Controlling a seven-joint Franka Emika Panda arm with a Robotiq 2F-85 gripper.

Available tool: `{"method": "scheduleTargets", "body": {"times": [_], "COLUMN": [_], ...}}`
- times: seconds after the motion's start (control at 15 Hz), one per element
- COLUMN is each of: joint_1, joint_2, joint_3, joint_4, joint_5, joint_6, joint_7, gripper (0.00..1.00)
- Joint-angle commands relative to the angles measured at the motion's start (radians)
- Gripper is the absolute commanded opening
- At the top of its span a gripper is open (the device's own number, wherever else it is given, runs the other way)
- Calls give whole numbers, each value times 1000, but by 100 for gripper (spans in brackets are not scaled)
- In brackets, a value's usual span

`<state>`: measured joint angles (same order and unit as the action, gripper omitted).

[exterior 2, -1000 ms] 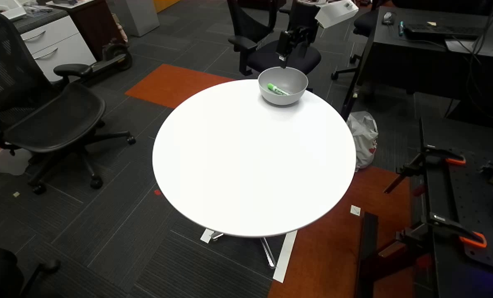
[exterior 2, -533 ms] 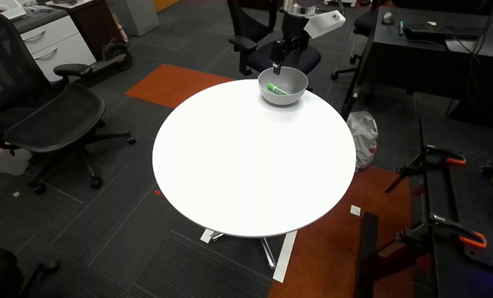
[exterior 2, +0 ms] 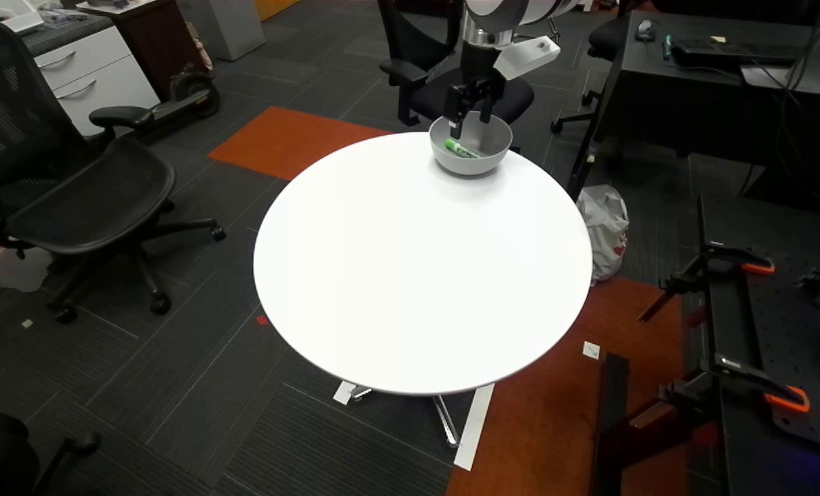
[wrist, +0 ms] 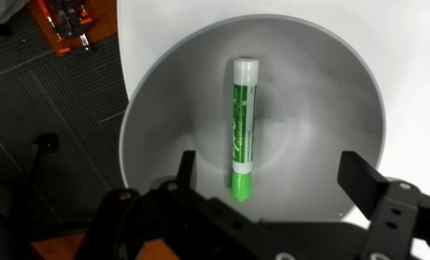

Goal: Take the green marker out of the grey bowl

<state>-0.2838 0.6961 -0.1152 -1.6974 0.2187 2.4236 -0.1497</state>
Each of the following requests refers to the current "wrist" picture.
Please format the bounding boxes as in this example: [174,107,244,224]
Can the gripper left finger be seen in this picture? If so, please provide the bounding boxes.
[78,151,295,260]

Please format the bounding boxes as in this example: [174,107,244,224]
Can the green marker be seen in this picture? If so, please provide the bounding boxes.
[231,58,259,202]

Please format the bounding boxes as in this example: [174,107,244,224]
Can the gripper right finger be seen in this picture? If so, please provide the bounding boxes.
[337,151,430,260]

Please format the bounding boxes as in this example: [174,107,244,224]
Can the orange and black clamps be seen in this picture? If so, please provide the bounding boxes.
[34,0,94,55]

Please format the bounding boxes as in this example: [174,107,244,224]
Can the black chair base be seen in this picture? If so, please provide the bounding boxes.
[5,133,93,246]

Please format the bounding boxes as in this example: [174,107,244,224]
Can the grey bowl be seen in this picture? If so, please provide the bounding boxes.
[119,14,387,222]

